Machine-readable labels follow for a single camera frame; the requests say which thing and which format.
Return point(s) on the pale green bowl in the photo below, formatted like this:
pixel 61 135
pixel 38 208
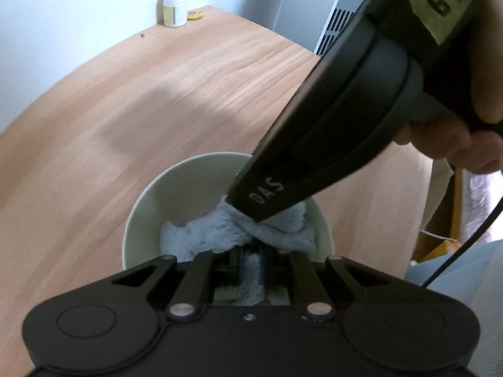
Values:
pixel 143 220

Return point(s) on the light blue fluffy cloth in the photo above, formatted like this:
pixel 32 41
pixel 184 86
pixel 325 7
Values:
pixel 204 237

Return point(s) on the pale patterned cloth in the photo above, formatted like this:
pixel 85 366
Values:
pixel 477 204

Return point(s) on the white radiator grille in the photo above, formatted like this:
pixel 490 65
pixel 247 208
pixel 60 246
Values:
pixel 338 19

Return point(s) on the person's right hand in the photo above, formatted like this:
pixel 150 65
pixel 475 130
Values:
pixel 452 141

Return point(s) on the small yellow cap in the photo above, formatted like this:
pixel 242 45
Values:
pixel 195 15

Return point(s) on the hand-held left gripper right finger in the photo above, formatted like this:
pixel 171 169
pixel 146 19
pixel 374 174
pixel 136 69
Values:
pixel 268 269

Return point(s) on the white pill bottle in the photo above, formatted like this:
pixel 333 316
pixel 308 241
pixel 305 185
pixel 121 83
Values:
pixel 175 8

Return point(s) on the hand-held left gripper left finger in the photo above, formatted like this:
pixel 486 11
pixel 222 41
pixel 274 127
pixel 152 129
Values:
pixel 234 270

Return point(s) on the yellow box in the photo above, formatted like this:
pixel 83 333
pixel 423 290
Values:
pixel 436 249

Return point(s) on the person's light blue clothing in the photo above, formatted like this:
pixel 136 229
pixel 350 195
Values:
pixel 475 306

